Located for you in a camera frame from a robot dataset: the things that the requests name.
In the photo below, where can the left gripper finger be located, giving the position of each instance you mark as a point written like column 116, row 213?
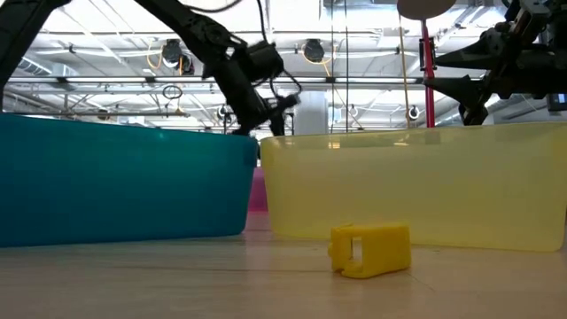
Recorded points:
column 254, row 117
column 278, row 117

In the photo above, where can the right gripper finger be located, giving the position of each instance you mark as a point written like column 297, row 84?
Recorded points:
column 474, row 95
column 483, row 55

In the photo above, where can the yellow mini stapler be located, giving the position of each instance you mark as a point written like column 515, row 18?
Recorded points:
column 385, row 250

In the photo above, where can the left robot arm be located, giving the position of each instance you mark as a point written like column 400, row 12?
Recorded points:
column 190, row 22

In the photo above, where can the small hanging reel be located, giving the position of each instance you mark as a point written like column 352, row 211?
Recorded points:
column 222, row 113
column 413, row 113

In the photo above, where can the white column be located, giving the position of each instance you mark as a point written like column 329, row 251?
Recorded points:
column 311, row 117

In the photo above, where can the dark monitor screen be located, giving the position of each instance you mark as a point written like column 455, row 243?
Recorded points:
column 558, row 102

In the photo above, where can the red pole stand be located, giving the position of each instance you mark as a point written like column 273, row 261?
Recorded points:
column 428, row 97

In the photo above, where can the pink translucent plastic bin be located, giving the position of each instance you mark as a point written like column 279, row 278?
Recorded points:
column 258, row 195

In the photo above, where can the yellow translucent plastic bin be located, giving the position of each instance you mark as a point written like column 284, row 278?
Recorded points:
column 443, row 186

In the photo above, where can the long ceiling light strip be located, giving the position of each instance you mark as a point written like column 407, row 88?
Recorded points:
column 111, row 80

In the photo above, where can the teal plastic bin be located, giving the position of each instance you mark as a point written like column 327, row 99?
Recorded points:
column 133, row 177

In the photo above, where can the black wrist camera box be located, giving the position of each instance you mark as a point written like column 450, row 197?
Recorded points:
column 263, row 62

